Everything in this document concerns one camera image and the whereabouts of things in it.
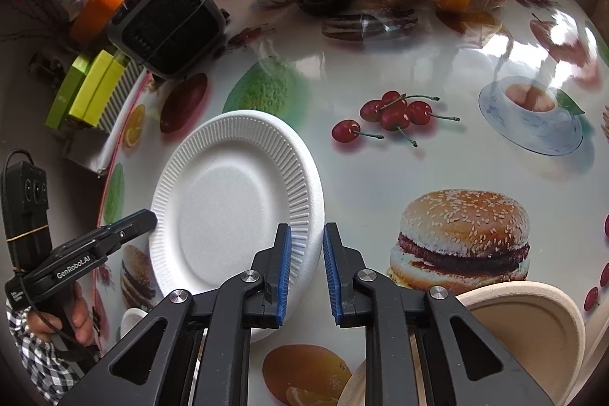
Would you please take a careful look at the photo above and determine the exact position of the person's left forearm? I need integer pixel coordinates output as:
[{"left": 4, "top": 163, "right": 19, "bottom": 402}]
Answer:
[{"left": 5, "top": 296, "right": 98, "bottom": 402}]

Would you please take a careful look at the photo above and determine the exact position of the white foam plate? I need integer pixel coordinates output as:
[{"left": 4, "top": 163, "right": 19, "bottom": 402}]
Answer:
[{"left": 149, "top": 110, "right": 325, "bottom": 342}]

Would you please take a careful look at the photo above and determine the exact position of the fruit printed tablecloth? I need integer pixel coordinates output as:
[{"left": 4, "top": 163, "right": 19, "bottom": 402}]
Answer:
[{"left": 95, "top": 0, "right": 609, "bottom": 406}]

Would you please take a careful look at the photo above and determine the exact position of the small white object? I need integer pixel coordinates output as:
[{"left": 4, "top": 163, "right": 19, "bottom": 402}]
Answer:
[{"left": 119, "top": 308, "right": 149, "bottom": 340}]

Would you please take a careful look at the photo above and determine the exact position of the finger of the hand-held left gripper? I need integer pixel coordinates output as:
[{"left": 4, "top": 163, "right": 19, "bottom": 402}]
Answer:
[{"left": 97, "top": 209, "right": 159, "bottom": 255}]

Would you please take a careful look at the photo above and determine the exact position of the grey ribbed box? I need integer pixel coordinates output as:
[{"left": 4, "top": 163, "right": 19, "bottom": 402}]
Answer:
[{"left": 99, "top": 62, "right": 144, "bottom": 135}]

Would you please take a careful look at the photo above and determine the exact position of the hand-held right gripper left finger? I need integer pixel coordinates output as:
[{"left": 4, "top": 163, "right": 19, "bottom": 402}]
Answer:
[{"left": 57, "top": 223, "right": 292, "bottom": 406}]

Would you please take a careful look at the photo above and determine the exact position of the person's left hand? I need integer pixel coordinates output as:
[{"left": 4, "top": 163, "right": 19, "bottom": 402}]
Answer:
[{"left": 26, "top": 282, "right": 98, "bottom": 347}]

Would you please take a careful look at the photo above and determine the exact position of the yellow-green box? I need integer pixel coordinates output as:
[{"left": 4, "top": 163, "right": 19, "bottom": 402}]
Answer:
[{"left": 69, "top": 50, "right": 125, "bottom": 127}]

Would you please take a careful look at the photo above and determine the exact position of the grey portable heater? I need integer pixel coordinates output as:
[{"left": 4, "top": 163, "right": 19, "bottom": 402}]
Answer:
[{"left": 107, "top": 0, "right": 228, "bottom": 81}]

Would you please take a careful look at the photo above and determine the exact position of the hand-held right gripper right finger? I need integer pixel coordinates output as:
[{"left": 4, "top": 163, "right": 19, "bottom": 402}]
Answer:
[{"left": 322, "top": 223, "right": 555, "bottom": 406}]

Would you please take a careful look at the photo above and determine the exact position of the dark green box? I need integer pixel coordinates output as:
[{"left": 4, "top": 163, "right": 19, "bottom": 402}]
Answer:
[{"left": 46, "top": 53, "right": 91, "bottom": 130}]

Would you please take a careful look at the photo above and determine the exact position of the beige paper bowl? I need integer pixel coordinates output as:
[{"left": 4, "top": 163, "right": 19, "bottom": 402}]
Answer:
[
  {"left": 409, "top": 281, "right": 587, "bottom": 406},
  {"left": 337, "top": 358, "right": 369, "bottom": 406}
]

